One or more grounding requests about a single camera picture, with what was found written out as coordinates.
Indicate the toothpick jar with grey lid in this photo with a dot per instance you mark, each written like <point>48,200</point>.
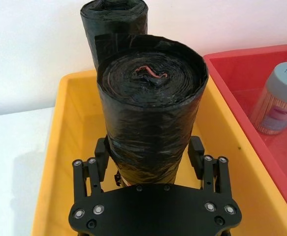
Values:
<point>278,103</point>

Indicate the white table cloth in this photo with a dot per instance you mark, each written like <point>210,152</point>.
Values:
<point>10,177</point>

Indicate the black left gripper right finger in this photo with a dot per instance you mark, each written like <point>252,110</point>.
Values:
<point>213,174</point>

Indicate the yellow plastic bin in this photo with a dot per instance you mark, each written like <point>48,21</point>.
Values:
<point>67,137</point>

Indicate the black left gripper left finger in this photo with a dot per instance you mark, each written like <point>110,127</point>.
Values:
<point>83,177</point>

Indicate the black garbage bag roll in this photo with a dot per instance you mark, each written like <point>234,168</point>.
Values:
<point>150,118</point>
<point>108,27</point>

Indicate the red plastic bin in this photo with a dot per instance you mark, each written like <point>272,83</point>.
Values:
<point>276,157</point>

